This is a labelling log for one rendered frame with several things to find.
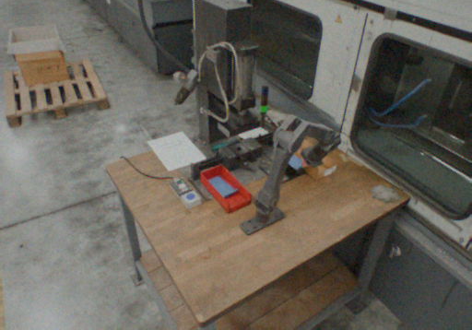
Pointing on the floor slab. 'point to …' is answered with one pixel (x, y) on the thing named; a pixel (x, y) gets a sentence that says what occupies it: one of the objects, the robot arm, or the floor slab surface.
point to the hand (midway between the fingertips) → (303, 165)
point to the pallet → (52, 93)
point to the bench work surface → (252, 247)
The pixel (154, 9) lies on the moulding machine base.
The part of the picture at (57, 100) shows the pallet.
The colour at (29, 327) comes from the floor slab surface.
